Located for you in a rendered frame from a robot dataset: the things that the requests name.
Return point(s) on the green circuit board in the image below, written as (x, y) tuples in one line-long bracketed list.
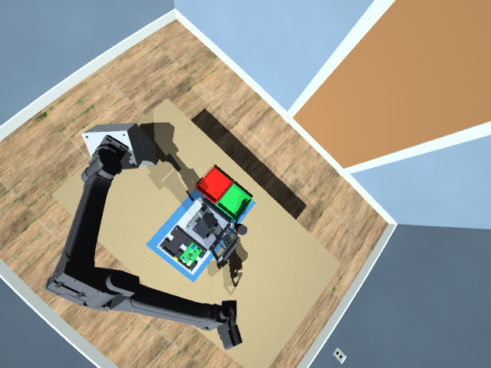
[(190, 254)]

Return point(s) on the green open-top bin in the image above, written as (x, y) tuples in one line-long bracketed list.
[(234, 202)]

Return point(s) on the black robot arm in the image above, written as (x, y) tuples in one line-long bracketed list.
[(77, 280)]

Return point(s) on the red bin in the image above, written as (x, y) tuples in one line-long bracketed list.
[(214, 185)]

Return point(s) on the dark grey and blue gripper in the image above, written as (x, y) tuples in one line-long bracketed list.
[(233, 305)]

